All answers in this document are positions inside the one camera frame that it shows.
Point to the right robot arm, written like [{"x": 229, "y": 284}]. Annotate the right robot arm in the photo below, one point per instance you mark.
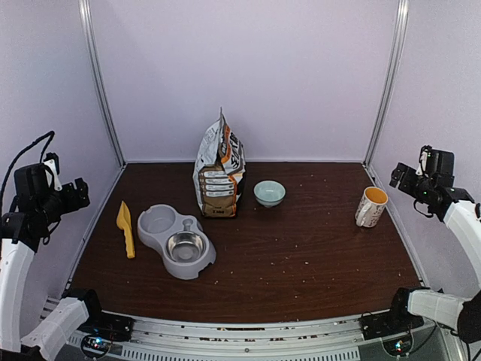
[{"x": 454, "y": 303}]

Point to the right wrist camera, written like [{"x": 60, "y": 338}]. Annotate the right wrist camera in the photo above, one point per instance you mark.
[{"x": 433, "y": 161}]

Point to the steel bowl in feeder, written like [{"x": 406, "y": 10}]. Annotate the steel bowl in feeder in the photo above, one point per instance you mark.
[{"x": 185, "y": 247}]

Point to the light green ceramic bowl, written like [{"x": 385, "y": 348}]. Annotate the light green ceramic bowl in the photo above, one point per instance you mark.
[{"x": 269, "y": 193}]

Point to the yellow plastic scoop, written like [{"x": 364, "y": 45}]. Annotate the yellow plastic scoop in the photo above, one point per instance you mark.
[{"x": 124, "y": 222}]

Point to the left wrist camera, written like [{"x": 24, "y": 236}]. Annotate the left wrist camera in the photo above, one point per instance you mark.
[{"x": 51, "y": 163}]

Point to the dog food bag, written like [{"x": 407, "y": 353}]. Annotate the dog food bag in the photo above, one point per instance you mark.
[{"x": 220, "y": 171}]

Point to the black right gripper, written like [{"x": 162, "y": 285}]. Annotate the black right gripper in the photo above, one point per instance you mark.
[{"x": 397, "y": 174}]

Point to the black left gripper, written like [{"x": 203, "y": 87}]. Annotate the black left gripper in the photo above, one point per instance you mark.
[{"x": 81, "y": 189}]

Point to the front aluminium rail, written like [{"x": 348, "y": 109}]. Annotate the front aluminium rail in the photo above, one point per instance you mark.
[{"x": 339, "y": 338}]

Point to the grey double pet feeder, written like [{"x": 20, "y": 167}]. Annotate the grey double pet feeder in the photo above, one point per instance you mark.
[{"x": 158, "y": 223}]

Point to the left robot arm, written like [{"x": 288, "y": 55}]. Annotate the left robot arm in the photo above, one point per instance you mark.
[{"x": 22, "y": 230}]

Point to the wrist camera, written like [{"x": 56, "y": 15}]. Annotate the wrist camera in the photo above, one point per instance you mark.
[
  {"x": 433, "y": 161},
  {"x": 51, "y": 163}
]

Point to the left aluminium frame post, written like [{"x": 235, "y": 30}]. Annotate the left aluminium frame post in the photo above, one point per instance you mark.
[{"x": 101, "y": 93}]

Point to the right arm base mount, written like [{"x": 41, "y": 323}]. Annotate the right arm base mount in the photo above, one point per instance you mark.
[{"x": 387, "y": 323}]

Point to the patterned mug yellow inside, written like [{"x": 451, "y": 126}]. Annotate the patterned mug yellow inside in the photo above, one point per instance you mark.
[{"x": 371, "y": 207}]

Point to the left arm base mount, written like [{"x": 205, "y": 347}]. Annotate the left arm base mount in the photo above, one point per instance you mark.
[{"x": 112, "y": 327}]

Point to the right aluminium frame post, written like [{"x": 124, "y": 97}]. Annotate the right aluminium frame post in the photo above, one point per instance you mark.
[{"x": 398, "y": 40}]

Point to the aluminium frame post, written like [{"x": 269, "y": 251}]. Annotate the aluminium frame post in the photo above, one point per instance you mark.
[
  {"x": 101, "y": 93},
  {"x": 398, "y": 40}
]

